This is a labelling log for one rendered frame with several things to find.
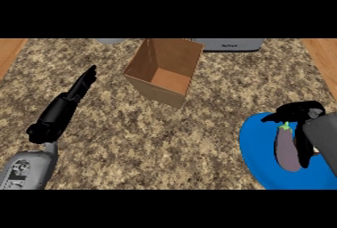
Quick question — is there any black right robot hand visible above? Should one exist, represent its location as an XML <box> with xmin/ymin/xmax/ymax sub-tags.
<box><xmin>258</xmin><ymin>101</ymin><xmax>326</xmax><ymax>169</ymax></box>

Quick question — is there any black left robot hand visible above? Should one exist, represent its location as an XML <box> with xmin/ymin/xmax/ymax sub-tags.
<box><xmin>25</xmin><ymin>64</ymin><xmax>99</xmax><ymax>145</ymax></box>

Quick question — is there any small grey appliance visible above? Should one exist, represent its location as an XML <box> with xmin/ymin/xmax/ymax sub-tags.
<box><xmin>94</xmin><ymin>38</ymin><xmax>131</xmax><ymax>45</ymax></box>

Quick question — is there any blue plate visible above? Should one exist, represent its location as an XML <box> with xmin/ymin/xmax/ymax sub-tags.
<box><xmin>238</xmin><ymin>111</ymin><xmax>337</xmax><ymax>191</ymax></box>

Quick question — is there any large grey appliance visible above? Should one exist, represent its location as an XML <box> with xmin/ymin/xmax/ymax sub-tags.
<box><xmin>190</xmin><ymin>38</ymin><xmax>266</xmax><ymax>53</ymax></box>

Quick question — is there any brown cardboard box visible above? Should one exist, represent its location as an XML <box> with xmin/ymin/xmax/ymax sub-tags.
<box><xmin>122</xmin><ymin>38</ymin><xmax>207</xmax><ymax>110</ymax></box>

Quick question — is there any purple eggplant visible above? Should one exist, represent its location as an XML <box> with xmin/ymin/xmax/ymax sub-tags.
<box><xmin>273</xmin><ymin>121</ymin><xmax>303</xmax><ymax>173</ymax></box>

